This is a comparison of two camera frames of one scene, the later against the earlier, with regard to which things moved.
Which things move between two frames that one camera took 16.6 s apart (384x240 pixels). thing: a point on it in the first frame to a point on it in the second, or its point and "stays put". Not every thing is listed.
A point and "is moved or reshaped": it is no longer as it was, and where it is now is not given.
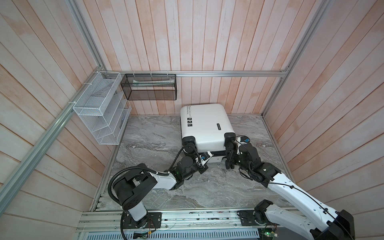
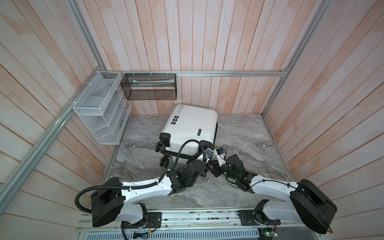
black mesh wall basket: [150, 87] stays put
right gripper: [229, 157] to [214, 169]
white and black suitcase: [205, 128] is moved or reshaped
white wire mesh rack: [104, 105] stays put
